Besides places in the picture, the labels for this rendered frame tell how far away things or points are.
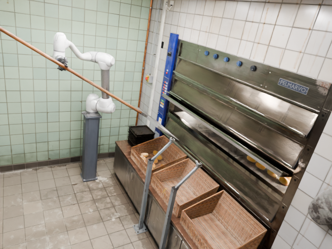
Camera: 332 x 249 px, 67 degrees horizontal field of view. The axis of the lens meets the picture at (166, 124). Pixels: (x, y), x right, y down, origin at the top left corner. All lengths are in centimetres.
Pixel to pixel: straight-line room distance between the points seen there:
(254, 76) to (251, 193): 103
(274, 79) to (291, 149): 56
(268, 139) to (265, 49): 72
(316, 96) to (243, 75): 67
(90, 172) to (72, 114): 87
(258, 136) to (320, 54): 77
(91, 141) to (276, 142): 234
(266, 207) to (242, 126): 71
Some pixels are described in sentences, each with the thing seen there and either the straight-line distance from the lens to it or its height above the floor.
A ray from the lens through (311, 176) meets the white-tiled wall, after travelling 207.
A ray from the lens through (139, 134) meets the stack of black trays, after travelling 338.
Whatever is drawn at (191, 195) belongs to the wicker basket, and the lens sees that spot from 288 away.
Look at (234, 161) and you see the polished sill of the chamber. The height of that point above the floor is 117.
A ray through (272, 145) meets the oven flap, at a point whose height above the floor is 152.
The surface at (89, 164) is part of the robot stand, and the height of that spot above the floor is 27.
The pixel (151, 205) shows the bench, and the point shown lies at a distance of 291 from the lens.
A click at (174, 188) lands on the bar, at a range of 231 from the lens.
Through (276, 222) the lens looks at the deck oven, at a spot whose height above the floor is 95.
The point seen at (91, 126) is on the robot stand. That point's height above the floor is 87.
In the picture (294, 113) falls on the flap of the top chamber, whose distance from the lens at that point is 209.
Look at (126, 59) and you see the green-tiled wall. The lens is 388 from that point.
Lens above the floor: 232
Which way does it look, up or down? 23 degrees down
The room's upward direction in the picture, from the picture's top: 10 degrees clockwise
